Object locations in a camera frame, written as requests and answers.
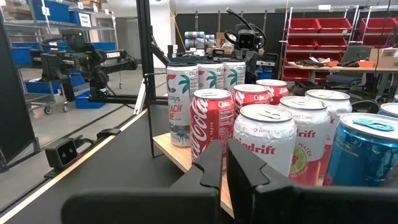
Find black flat panel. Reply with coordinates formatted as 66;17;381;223
0;18;40;172

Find grey wire shelf cart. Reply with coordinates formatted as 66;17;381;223
0;0;124;115

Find black table-level camera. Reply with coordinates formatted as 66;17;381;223
44;137;80;172

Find blue grey fabric rolls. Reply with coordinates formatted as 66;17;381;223
184;30;216;50

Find wooden work table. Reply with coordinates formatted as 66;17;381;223
286;60;398;100

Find red Coca-Cola can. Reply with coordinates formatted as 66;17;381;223
256;78;290;106
190;88;236;163
232;83;272;118

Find cardboard box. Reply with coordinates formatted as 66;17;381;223
369;47;398;70
215;31;238;49

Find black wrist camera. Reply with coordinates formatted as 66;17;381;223
236;29;257;51

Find metal wire rack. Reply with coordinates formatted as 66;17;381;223
354;4;398;49
279;5;360;82

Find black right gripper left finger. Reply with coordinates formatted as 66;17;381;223
60;139;224;224

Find dark office chair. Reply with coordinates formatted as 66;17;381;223
325;45;375;90

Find red storage bin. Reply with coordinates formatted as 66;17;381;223
285;36;318;51
315;36;349;51
317;17;353;34
359;33;396;48
288;17;322;34
358;17;398;35

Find blue storage bin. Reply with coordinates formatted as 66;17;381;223
89;41;117;52
73;89;107;110
68;10;93;28
32;0;70;23
24;78;62;95
10;45;32;66

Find white pink Spindrift can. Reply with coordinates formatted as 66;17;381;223
233;103;298;177
277;95;331;187
304;89;353;175

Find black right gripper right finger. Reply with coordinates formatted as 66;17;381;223
226;138;398;224

